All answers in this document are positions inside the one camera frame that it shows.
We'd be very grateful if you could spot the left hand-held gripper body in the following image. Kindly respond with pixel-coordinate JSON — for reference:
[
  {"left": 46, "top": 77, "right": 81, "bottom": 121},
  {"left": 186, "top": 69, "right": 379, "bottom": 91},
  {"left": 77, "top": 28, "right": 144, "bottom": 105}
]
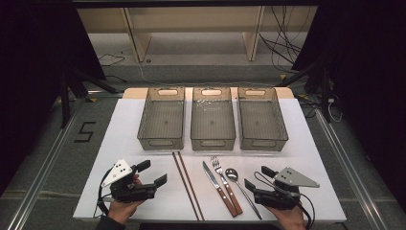
[{"left": 101, "top": 158, "right": 157, "bottom": 204}]

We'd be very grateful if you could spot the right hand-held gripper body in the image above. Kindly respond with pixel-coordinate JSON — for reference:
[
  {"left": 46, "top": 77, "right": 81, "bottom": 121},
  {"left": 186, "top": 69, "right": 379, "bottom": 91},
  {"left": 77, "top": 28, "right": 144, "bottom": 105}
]
[{"left": 253, "top": 166, "right": 321, "bottom": 211}]

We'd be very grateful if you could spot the metal spoon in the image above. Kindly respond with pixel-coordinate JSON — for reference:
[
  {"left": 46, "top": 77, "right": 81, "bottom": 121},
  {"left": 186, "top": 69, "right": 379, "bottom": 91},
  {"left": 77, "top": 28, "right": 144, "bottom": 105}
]
[{"left": 224, "top": 168, "right": 264, "bottom": 221}]

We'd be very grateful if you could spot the wooden-handled fork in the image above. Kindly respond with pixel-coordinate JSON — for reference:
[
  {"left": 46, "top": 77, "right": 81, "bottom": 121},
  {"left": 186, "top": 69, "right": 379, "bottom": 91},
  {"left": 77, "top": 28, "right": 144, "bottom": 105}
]
[{"left": 210, "top": 155, "right": 244, "bottom": 216}]

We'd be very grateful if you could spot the brown wooden chopstick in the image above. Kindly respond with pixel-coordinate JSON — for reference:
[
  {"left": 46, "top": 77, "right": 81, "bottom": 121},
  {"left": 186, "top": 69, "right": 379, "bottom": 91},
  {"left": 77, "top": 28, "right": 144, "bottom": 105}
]
[
  {"left": 176, "top": 150, "right": 206, "bottom": 221},
  {"left": 171, "top": 151, "right": 200, "bottom": 222}
]

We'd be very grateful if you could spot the wooden-handled table knife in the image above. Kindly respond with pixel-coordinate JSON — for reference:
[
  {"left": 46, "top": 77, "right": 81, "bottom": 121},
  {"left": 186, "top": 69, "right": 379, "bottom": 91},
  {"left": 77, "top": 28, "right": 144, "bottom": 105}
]
[{"left": 202, "top": 160, "right": 239, "bottom": 219}]

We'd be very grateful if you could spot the smoked clear plastic bin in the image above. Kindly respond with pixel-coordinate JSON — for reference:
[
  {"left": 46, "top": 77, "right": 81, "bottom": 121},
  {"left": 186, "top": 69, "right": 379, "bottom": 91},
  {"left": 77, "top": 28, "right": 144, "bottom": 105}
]
[
  {"left": 137, "top": 86, "right": 186, "bottom": 151},
  {"left": 237, "top": 86, "right": 289, "bottom": 152},
  {"left": 190, "top": 86, "right": 237, "bottom": 151}
]

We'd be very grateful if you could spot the person's left hand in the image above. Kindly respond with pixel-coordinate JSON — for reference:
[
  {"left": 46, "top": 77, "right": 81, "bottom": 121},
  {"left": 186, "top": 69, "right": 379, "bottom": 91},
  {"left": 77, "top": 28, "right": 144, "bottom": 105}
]
[{"left": 106, "top": 198, "right": 147, "bottom": 225}]

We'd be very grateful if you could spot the person's right hand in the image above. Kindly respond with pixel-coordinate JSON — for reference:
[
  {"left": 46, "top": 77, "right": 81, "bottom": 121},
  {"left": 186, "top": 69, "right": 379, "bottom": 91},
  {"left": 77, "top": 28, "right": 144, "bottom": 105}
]
[{"left": 266, "top": 204, "right": 308, "bottom": 230}]

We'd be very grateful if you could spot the black metal stand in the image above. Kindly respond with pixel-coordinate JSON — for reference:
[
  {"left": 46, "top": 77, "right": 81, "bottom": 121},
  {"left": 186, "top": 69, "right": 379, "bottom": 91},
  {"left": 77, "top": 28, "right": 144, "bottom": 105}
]
[
  {"left": 276, "top": 58, "right": 333, "bottom": 124},
  {"left": 58, "top": 65, "right": 120, "bottom": 128}
]

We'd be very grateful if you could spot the black curtain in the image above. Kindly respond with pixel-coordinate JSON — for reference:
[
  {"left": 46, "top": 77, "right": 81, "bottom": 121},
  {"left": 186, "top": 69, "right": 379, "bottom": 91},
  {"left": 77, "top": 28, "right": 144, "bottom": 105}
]
[
  {"left": 0, "top": 0, "right": 107, "bottom": 196},
  {"left": 291, "top": 0, "right": 406, "bottom": 215}
]

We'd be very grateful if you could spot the beige wooden shelf unit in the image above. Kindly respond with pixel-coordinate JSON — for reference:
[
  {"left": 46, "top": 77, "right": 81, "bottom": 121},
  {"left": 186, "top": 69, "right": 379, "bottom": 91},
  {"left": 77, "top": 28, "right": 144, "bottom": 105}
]
[{"left": 76, "top": 5, "right": 319, "bottom": 63}]

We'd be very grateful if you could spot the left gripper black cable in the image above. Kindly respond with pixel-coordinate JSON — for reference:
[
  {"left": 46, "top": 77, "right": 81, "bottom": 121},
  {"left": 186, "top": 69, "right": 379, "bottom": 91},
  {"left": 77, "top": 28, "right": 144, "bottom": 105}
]
[{"left": 93, "top": 167, "right": 117, "bottom": 219}]

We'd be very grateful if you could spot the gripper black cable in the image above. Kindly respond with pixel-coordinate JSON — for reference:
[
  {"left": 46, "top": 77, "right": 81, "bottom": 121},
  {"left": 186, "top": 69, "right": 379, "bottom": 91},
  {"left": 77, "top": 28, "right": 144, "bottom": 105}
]
[
  {"left": 253, "top": 171, "right": 317, "bottom": 230},
  {"left": 93, "top": 167, "right": 117, "bottom": 219}
]

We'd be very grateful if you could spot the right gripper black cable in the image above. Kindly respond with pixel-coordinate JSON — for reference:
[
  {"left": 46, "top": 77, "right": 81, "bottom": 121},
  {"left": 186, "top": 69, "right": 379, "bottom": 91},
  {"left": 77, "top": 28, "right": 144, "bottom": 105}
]
[{"left": 253, "top": 171, "right": 317, "bottom": 230}]

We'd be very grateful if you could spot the long aluminium floor rail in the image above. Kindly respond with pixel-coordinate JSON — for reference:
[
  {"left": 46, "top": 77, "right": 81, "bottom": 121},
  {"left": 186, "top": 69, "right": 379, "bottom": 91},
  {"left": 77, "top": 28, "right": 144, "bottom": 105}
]
[
  {"left": 315, "top": 108, "right": 389, "bottom": 230},
  {"left": 6, "top": 99, "right": 84, "bottom": 230}
]

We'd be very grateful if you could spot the black floor cable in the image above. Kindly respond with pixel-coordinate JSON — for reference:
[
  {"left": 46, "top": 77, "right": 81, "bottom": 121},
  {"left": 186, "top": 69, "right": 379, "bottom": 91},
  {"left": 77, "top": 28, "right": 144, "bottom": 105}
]
[
  {"left": 295, "top": 94, "right": 319, "bottom": 119},
  {"left": 104, "top": 74, "right": 128, "bottom": 84},
  {"left": 97, "top": 53, "right": 126, "bottom": 67}
]

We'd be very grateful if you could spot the short aluminium floor rail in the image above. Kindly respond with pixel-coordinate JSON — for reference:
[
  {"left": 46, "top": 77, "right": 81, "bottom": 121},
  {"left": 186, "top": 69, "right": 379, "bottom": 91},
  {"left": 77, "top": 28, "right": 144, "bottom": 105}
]
[{"left": 85, "top": 90, "right": 124, "bottom": 98}]

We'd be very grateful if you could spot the white cable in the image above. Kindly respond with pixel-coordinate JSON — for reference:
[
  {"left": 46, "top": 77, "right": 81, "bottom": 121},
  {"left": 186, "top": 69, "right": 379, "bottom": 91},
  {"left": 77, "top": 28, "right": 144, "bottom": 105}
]
[{"left": 327, "top": 97, "right": 344, "bottom": 124}]

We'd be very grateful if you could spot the bundle of black cables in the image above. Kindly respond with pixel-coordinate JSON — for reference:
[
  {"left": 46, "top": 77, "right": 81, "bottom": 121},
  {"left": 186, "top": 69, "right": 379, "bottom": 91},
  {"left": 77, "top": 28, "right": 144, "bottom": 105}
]
[{"left": 258, "top": 5, "right": 309, "bottom": 73}]

